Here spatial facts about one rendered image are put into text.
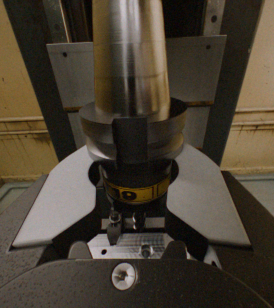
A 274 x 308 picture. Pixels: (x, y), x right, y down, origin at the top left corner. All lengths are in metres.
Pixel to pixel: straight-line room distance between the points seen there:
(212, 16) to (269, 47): 0.59
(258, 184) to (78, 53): 1.30
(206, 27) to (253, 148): 0.91
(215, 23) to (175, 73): 0.14
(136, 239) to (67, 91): 0.46
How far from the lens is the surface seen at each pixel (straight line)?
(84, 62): 0.54
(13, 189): 1.49
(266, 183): 1.46
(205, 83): 0.56
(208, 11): 0.57
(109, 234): 0.46
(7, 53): 1.11
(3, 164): 1.45
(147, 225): 0.59
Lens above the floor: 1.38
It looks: 31 degrees down
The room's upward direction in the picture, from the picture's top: 3 degrees counter-clockwise
